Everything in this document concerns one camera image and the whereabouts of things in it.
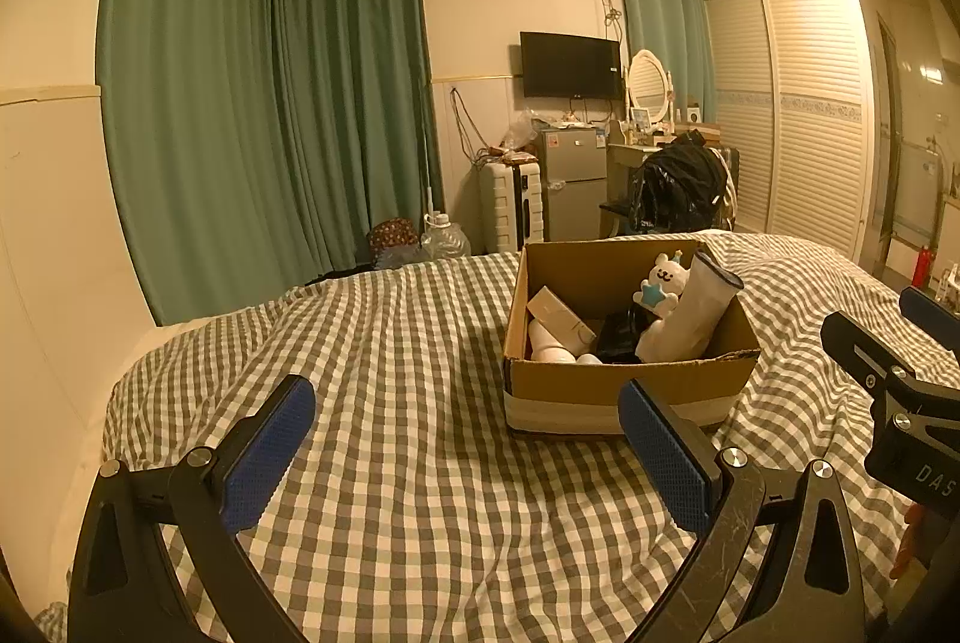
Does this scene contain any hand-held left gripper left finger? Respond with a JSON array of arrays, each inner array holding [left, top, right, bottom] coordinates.
[[67, 374, 317, 643]]

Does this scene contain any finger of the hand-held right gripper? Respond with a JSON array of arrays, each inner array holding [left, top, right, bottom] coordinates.
[[898, 287, 960, 357], [820, 311, 917, 390]]

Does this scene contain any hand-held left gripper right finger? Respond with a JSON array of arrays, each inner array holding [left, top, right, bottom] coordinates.
[[617, 377, 867, 643]]

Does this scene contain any cardboard box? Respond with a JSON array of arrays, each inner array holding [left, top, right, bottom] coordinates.
[[502, 238, 763, 438]]

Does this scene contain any black pouch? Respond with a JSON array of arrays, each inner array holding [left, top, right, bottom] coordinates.
[[596, 305, 662, 365]]

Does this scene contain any white sock with dark cuff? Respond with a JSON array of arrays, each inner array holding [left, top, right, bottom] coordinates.
[[636, 249, 745, 365]]

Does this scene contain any white plush toy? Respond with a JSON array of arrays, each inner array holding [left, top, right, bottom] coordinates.
[[634, 249, 695, 322]]

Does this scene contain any white rectangular box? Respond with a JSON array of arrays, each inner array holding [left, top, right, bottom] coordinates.
[[527, 285, 598, 348]]

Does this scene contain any person's right hand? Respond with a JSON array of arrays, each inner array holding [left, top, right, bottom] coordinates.
[[889, 500, 940, 584]]

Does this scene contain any checkered bed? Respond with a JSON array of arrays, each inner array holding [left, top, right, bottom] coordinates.
[[34, 230, 960, 643]]

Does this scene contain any white louvred wardrobe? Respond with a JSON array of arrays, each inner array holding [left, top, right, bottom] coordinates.
[[703, 0, 880, 267]]

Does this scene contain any black jacket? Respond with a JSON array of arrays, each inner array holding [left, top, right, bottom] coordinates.
[[628, 133, 729, 233]]

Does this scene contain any patterned round bag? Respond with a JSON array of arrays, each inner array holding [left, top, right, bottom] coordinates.
[[367, 218, 422, 270]]

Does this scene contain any clear water jug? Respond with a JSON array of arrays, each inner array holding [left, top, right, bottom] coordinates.
[[420, 212, 473, 261]]

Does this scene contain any small silver fridge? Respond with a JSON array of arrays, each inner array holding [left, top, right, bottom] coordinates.
[[534, 125, 609, 244]]

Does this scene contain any white suitcase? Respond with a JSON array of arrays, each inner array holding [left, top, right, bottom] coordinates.
[[480, 159, 545, 255]]

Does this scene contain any wooden vanity desk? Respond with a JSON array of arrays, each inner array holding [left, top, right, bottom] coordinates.
[[606, 122, 722, 181]]

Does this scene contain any white oval mirror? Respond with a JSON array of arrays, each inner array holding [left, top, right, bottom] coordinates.
[[626, 49, 671, 124]]

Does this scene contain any large green curtain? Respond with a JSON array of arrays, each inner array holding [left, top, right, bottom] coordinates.
[[101, 0, 445, 327]]

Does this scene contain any clear plastic bag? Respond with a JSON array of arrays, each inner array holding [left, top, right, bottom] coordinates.
[[504, 107, 542, 154]]

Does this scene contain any narrow teal curtain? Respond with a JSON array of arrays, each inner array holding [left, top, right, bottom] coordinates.
[[609, 0, 714, 128]]

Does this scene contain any white wall appliance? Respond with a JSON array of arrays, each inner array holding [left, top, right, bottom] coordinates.
[[892, 137, 947, 241]]

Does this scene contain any wall cable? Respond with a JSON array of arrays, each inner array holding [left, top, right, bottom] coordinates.
[[448, 86, 490, 162]]

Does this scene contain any black wall television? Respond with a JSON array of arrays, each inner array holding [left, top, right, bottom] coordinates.
[[520, 32, 626, 100]]

